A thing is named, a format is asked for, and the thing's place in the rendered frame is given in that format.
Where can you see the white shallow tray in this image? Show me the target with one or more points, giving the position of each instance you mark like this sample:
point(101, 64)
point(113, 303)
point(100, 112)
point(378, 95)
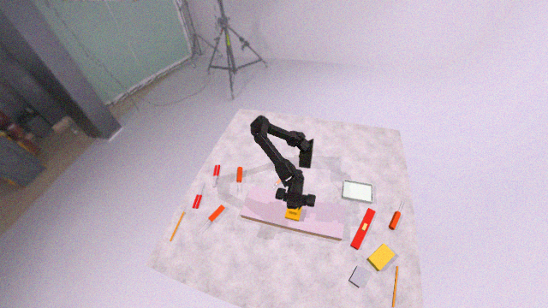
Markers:
point(359, 191)

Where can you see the pale pink panel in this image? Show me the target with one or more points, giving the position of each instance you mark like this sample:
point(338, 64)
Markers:
point(325, 219)

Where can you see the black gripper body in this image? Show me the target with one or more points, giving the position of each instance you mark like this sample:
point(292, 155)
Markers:
point(308, 199)

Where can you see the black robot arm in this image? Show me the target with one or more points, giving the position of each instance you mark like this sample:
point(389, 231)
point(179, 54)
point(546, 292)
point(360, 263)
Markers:
point(260, 127)

